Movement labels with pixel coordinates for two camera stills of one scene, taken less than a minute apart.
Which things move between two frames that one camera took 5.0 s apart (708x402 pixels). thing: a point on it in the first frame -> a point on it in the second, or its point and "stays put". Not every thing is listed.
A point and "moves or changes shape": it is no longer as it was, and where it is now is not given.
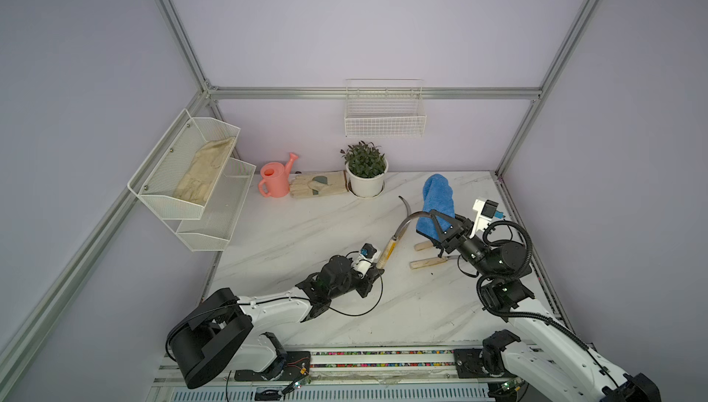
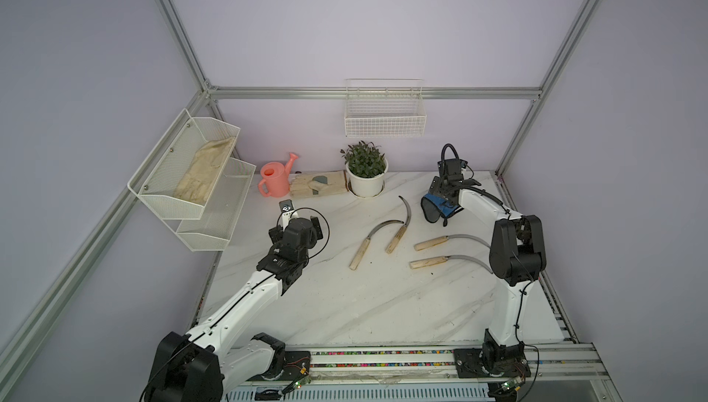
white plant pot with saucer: [366, 187] stays put
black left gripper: [367, 282] -> [276, 236]
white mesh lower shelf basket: [212, 232] stays put
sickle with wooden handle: [389, 247] -> [366, 242]
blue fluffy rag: [437, 195] moves or changes shape
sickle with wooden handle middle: [418, 264] stays put
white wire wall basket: [384, 108] stays put
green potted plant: [364, 159] stays put
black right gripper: [461, 230] -> [436, 187]
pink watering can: [276, 178] stays put
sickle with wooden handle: [408, 213] stays put
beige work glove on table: [318, 183] stays put
